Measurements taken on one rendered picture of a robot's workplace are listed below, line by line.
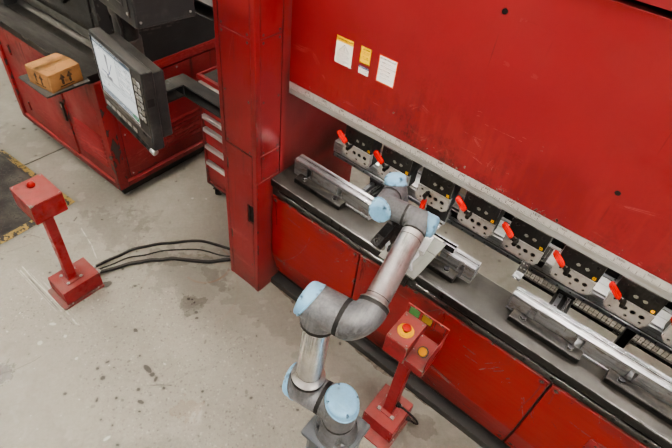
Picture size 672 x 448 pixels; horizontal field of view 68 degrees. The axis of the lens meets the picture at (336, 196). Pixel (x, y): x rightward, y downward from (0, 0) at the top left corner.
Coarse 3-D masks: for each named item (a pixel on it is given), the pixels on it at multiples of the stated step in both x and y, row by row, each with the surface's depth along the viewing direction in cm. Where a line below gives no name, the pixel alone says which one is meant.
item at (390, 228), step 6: (390, 222) 176; (384, 228) 176; (390, 228) 175; (396, 228) 175; (378, 234) 176; (384, 234) 175; (390, 234) 174; (372, 240) 176; (378, 240) 174; (384, 240) 174; (378, 246) 173
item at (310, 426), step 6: (312, 420) 180; (360, 420) 181; (306, 426) 178; (312, 426) 178; (360, 426) 180; (366, 426) 180; (306, 432) 176; (312, 432) 177; (360, 432) 178; (366, 432) 179; (306, 438) 176; (312, 438) 175; (360, 438) 177; (306, 444) 189; (312, 444) 178; (318, 444) 174; (354, 444) 175
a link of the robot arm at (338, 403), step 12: (336, 384) 166; (324, 396) 164; (336, 396) 163; (348, 396) 164; (324, 408) 163; (336, 408) 161; (348, 408) 161; (324, 420) 168; (336, 420) 161; (348, 420) 162; (336, 432) 167
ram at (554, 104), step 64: (320, 0) 196; (384, 0) 177; (448, 0) 162; (512, 0) 149; (576, 0) 138; (320, 64) 212; (448, 64) 173; (512, 64) 158; (576, 64) 146; (640, 64) 135; (384, 128) 206; (448, 128) 186; (512, 128) 169; (576, 128) 155; (640, 128) 143; (512, 192) 181; (576, 192) 165; (640, 192) 152; (640, 256) 162
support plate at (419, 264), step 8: (432, 240) 220; (432, 248) 216; (440, 248) 217; (384, 256) 210; (424, 256) 212; (432, 256) 213; (416, 264) 209; (424, 264) 209; (408, 272) 205; (416, 272) 206
